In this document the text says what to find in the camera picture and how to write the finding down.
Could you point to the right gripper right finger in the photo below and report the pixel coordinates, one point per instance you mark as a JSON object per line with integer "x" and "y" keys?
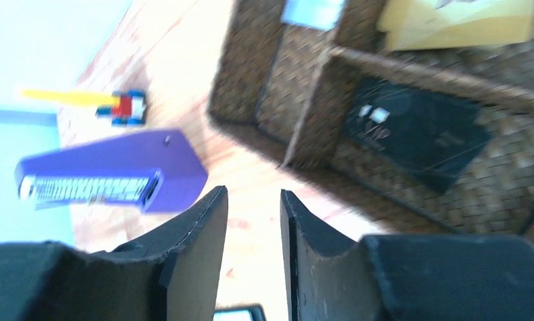
{"x": 402, "y": 276}

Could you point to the colourful toy block car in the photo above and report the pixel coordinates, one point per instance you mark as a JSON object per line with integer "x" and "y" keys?
{"x": 124, "y": 108}

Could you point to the white card in basket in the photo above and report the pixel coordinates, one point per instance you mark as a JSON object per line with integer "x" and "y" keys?
{"x": 317, "y": 14}

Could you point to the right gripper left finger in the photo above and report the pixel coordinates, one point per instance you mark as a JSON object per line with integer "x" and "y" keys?
{"x": 169, "y": 273}

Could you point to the brown woven basket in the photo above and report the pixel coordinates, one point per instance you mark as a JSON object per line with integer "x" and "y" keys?
{"x": 285, "y": 91}

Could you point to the yellow credit card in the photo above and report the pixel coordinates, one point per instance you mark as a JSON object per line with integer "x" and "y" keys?
{"x": 419, "y": 25}

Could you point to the purple metronome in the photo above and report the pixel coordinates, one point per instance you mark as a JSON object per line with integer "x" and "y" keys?
{"x": 154, "y": 170}

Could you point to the black card holder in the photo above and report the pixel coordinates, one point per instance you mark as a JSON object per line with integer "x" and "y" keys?
{"x": 253, "y": 312}

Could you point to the black credit card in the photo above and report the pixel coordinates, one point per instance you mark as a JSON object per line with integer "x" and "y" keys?
{"x": 429, "y": 135}

